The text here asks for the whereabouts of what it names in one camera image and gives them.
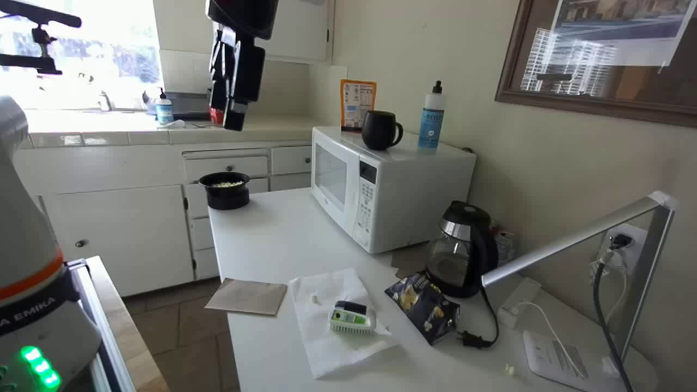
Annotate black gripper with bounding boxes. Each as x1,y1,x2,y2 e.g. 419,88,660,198
207,26,268,132

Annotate white green-labelled bottle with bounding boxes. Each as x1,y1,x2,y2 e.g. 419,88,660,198
330,299,377,335

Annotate small soap bottle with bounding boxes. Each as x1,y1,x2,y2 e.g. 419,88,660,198
153,88,176,126

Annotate black cooking pot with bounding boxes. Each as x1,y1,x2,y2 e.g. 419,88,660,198
199,170,253,212

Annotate bright window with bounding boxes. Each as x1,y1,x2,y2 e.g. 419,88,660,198
0,0,163,114

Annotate white kitchen base cabinets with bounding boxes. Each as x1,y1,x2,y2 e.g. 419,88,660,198
14,117,316,301

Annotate black mug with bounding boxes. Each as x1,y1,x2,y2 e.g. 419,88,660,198
360,108,405,153

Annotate brown square mat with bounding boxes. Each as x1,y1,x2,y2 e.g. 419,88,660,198
203,278,289,318

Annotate white microwave oven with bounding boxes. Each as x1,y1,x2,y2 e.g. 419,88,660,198
309,125,480,257

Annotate blue spray bottle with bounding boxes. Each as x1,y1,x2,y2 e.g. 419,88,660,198
417,79,446,153

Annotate wooden topped robot cart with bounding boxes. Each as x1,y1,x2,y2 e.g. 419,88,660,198
68,252,171,392

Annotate white paper towel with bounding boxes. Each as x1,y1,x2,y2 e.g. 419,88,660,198
288,266,402,382

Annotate black glass electric kettle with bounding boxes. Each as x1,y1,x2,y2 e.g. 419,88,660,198
424,201,502,301

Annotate dark blue snack bag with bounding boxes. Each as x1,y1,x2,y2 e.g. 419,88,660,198
384,272,461,346

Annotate white paper booklet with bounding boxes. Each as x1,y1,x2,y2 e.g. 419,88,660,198
520,329,622,392

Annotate brown framed poster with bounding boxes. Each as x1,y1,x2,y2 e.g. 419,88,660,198
495,0,697,131

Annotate white wall cabinet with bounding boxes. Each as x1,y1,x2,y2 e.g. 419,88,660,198
151,0,335,65

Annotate black kettle power cable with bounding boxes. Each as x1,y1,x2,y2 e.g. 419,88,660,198
456,286,504,349

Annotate white charger with cable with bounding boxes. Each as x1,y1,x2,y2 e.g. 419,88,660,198
500,277,585,366

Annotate black plugged power cable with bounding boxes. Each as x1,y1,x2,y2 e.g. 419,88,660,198
591,231,639,392

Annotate white wall outlet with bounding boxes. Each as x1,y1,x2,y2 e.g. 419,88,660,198
595,222,650,277

